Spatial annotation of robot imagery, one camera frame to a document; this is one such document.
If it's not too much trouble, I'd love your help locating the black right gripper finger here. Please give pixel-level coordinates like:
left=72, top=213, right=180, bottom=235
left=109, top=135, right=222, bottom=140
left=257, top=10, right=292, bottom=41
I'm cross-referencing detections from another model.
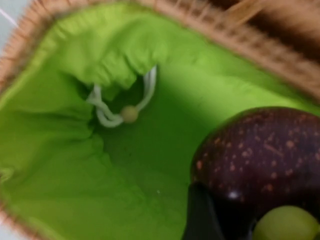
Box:
left=183, top=183, right=226, bottom=240

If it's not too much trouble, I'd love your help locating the dark purple mangosteen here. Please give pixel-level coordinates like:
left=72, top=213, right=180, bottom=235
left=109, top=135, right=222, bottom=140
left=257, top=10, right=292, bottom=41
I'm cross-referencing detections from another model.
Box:
left=190, top=106, right=320, bottom=240

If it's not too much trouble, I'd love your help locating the woven rattan basket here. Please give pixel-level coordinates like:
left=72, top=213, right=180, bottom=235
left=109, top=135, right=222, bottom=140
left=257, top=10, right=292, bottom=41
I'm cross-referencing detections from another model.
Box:
left=0, top=0, right=320, bottom=240

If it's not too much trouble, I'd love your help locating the woven rattan basket lid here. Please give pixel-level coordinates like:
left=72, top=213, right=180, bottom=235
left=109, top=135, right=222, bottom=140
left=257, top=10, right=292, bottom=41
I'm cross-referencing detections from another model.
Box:
left=209, top=0, right=320, bottom=66

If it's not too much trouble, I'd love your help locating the small wooden bead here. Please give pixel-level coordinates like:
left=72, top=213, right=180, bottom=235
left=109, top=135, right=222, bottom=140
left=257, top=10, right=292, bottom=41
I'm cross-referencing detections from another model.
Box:
left=120, top=105, right=139, bottom=124

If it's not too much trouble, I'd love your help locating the lime green fabric lining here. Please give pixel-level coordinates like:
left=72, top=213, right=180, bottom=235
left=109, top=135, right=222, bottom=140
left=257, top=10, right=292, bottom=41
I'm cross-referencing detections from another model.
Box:
left=0, top=2, right=320, bottom=240

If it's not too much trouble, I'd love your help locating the green grid tablecloth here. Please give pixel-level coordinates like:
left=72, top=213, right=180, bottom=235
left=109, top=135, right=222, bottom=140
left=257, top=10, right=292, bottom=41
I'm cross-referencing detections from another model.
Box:
left=0, top=0, right=36, bottom=61

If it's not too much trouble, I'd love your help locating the white drawstring cord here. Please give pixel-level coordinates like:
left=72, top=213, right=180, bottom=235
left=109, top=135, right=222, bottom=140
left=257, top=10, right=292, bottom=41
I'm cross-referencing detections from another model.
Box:
left=86, top=64, right=158, bottom=129

